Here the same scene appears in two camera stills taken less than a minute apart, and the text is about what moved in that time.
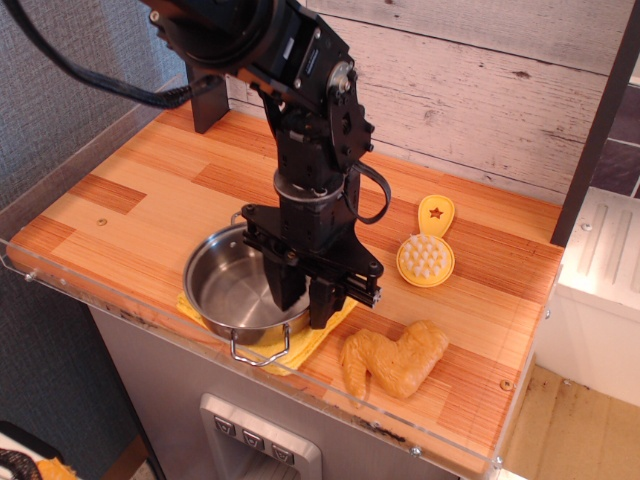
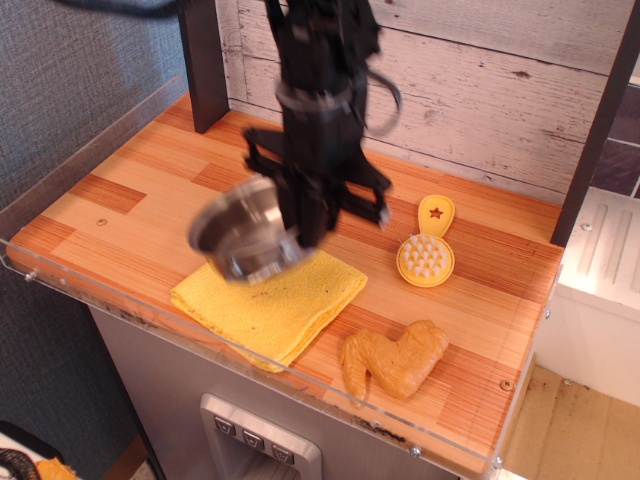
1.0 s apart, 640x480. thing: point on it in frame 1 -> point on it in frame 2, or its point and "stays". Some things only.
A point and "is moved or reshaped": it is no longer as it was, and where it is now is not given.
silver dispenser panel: x=246 y=445 stays
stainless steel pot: x=228 y=290 is moved or reshaped
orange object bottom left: x=53 y=470 stays
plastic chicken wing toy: x=396 y=367 stays
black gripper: x=315 y=223 -> x=318 y=152
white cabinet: x=591 y=330 stays
